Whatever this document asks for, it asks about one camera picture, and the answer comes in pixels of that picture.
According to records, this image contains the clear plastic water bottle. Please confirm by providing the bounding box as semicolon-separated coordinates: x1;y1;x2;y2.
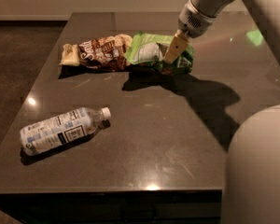
20;107;111;156

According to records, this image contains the green rice chip bag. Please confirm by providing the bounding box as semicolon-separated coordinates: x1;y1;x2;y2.
124;32;194;75

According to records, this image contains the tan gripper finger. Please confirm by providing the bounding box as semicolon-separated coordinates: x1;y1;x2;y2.
163;30;189;64

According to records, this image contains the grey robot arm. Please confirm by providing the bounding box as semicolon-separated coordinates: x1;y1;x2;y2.
163;0;280;224

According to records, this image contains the brown chip bag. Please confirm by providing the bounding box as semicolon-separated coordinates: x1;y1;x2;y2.
60;34;133;72

